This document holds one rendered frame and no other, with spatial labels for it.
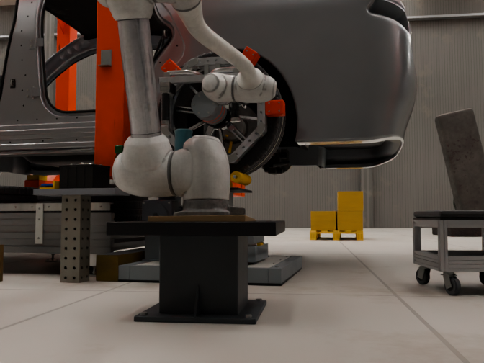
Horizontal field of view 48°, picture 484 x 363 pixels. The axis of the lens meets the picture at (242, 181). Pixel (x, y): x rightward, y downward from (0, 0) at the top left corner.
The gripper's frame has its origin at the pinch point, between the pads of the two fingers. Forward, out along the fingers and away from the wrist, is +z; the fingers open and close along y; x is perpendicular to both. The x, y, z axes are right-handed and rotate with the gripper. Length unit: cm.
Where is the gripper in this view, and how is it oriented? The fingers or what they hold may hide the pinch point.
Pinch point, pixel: (235, 104)
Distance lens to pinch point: 252.2
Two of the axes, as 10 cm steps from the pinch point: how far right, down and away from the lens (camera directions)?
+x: 0.0, -10.0, 0.7
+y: 9.8, -0.2, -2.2
